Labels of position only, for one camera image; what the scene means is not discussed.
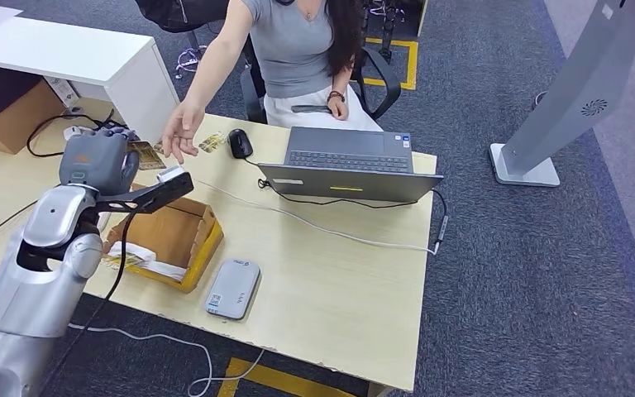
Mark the person's left hand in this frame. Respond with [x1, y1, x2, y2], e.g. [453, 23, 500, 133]
[327, 97, 351, 122]

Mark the person's right hand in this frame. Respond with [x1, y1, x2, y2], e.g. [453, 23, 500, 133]
[161, 100, 207, 165]

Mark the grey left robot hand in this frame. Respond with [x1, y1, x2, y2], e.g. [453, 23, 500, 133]
[58, 127, 141, 197]

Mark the patterned ID card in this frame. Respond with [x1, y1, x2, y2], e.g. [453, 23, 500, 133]
[198, 131, 229, 155]

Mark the dark patterned room key card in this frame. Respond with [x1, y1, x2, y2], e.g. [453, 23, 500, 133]
[127, 141, 167, 171]

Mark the person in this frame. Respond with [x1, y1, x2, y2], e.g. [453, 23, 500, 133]
[161, 0, 383, 165]
[133, 0, 232, 35]

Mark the white yellow key card stack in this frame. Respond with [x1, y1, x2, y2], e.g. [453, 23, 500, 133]
[101, 242, 189, 281]

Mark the grey card reader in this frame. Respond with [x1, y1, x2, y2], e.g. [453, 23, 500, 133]
[204, 258, 261, 322]

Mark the black phone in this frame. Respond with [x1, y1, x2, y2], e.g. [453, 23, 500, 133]
[289, 103, 334, 116]

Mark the small white device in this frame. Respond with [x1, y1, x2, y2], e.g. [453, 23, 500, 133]
[63, 125, 95, 142]

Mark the black office chair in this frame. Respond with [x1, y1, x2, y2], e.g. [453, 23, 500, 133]
[239, 35, 403, 125]

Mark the black computer mouse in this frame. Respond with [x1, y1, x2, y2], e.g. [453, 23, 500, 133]
[227, 127, 255, 160]

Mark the chrome stool base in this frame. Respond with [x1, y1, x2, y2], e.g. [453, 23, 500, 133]
[174, 31, 210, 75]

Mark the grey laptop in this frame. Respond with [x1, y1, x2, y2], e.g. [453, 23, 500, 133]
[257, 126, 445, 205]

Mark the white printed packet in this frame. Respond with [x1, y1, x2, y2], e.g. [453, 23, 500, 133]
[44, 75, 81, 109]

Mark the large brown cardboard box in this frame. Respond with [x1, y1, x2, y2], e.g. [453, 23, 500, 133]
[0, 61, 68, 155]

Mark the black equipment stand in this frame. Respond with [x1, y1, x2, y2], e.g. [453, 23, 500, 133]
[360, 0, 425, 65]

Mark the open yellow cardboard box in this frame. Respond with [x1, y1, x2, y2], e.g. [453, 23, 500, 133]
[101, 183, 226, 294]

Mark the white cabinet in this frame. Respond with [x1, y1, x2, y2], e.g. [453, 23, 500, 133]
[0, 16, 180, 145]

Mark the silver kiosk stand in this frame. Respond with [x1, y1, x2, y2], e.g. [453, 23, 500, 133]
[489, 0, 635, 189]

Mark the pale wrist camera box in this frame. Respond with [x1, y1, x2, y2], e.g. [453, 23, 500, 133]
[156, 165, 187, 184]

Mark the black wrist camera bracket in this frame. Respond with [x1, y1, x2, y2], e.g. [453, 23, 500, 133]
[94, 170, 195, 215]

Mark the looped black cable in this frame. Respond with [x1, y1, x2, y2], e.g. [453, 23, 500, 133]
[25, 111, 117, 160]

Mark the thin black mouse cable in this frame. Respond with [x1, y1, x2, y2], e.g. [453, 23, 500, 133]
[241, 157, 450, 220]

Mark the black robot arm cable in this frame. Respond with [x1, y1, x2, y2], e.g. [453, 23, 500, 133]
[38, 209, 140, 385]

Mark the long black cable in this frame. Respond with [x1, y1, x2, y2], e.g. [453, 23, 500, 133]
[0, 198, 41, 249]

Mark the white desk cable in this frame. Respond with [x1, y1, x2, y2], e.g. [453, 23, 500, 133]
[193, 179, 438, 257]

